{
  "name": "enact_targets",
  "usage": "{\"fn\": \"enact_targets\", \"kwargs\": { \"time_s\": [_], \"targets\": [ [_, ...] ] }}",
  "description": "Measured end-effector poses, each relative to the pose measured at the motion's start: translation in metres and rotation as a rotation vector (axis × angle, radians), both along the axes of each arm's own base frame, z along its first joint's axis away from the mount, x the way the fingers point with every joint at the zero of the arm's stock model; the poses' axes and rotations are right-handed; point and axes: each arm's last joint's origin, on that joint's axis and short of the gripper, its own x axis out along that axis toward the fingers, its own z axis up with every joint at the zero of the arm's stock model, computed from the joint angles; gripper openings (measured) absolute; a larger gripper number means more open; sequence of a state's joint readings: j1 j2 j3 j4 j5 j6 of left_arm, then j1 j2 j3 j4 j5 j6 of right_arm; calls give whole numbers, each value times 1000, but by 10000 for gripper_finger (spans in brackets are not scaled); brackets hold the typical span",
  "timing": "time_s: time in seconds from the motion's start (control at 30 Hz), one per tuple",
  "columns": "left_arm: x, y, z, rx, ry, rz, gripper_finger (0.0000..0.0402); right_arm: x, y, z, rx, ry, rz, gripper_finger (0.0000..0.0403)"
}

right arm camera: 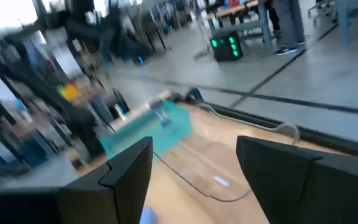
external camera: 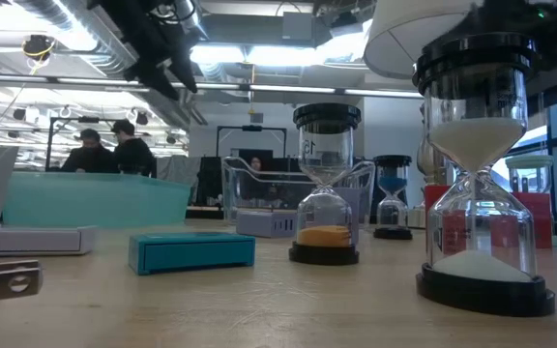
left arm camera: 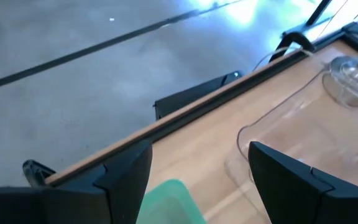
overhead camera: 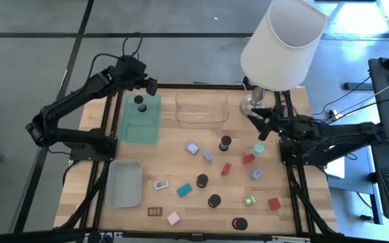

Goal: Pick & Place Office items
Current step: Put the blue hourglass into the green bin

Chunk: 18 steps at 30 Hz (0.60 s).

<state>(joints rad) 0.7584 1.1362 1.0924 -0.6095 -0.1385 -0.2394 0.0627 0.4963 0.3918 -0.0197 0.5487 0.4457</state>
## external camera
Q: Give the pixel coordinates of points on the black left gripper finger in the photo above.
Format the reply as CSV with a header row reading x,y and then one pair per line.
x,y
150,77
185,70

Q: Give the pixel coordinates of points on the lavender wall charger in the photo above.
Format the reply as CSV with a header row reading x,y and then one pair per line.
x,y
264,223

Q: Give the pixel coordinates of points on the teal digital clock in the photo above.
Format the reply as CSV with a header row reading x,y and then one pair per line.
x,y
191,253

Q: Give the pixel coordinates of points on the white digital clock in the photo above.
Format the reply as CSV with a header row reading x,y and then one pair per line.
x,y
27,240

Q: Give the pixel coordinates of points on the blue sand hourglass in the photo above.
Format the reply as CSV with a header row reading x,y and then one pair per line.
x,y
392,184

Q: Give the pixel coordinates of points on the black disc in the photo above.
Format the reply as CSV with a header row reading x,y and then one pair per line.
x,y
477,140

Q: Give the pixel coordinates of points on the mint capped hourglass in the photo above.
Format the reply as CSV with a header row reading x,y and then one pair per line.
x,y
530,162

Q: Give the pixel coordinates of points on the red wall charger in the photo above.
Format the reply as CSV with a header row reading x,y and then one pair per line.
x,y
542,217

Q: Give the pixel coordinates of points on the person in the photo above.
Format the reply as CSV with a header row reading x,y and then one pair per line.
x,y
255,164
131,152
87,157

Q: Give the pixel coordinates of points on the grey cloth cover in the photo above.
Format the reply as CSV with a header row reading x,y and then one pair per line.
x,y
179,169

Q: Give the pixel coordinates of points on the ceiling light bar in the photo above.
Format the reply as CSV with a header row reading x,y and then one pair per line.
x,y
283,89

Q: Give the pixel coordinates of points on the black partition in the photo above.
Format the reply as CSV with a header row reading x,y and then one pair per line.
x,y
209,181

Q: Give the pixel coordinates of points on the grey ceiling box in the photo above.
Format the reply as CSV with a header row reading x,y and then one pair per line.
x,y
298,24

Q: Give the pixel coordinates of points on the clear plastic bin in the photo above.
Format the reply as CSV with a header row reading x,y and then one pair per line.
x,y
240,193

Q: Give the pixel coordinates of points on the teal translucent plastic bin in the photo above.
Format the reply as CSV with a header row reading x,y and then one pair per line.
x,y
95,200

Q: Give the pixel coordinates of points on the table lamp with white shade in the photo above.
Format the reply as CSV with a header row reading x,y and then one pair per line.
x,y
399,43

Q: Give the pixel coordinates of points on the silver ventilation duct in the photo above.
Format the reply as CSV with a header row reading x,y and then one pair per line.
x,y
90,29

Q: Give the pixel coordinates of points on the black rig frame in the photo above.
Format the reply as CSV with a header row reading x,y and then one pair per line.
x,y
49,145
252,128

